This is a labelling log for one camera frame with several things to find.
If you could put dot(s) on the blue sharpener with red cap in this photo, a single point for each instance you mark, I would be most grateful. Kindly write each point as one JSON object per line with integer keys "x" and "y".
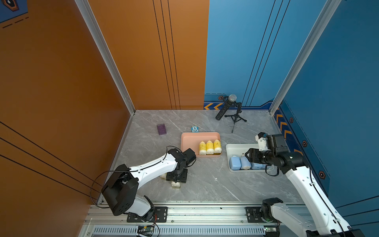
{"x": 245, "y": 163}

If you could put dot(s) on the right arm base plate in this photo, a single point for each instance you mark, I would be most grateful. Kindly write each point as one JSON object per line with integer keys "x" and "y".
{"x": 254, "y": 214}

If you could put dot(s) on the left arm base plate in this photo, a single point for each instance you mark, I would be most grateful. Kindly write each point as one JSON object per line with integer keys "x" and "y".
{"x": 159, "y": 215}

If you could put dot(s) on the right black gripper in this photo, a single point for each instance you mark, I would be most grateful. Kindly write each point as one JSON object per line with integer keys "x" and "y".
{"x": 252, "y": 155}

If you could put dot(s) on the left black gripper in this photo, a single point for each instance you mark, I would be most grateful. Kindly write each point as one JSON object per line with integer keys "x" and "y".
{"x": 171, "y": 177}

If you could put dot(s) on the purple cube sharpener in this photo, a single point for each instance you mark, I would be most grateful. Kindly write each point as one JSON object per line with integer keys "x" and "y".
{"x": 161, "y": 129}

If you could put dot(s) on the blue cartoon sharpener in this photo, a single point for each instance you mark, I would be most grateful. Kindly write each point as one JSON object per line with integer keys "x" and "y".
{"x": 194, "y": 128}

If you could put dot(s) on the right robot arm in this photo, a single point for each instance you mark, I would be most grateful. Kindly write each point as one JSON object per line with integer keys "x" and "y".
{"x": 327, "y": 222}

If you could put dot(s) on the white plastic tray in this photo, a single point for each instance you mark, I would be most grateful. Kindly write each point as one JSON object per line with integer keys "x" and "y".
{"x": 237, "y": 150}

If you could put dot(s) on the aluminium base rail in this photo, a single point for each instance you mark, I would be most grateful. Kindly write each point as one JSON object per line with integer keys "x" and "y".
{"x": 186, "y": 219}

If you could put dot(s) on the black microphone on tripod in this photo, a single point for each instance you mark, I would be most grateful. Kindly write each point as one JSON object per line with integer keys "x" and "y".
{"x": 230, "y": 102}

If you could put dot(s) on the green circuit board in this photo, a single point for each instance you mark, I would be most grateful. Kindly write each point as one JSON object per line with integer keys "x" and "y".
{"x": 145, "y": 231}

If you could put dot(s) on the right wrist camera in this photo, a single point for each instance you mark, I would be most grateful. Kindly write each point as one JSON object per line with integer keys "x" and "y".
{"x": 261, "y": 138}

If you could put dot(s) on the pink plastic tray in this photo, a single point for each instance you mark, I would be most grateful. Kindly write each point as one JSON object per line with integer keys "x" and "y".
{"x": 191, "y": 140}

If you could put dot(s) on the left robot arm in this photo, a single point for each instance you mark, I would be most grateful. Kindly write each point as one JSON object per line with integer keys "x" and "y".
{"x": 120, "y": 190}

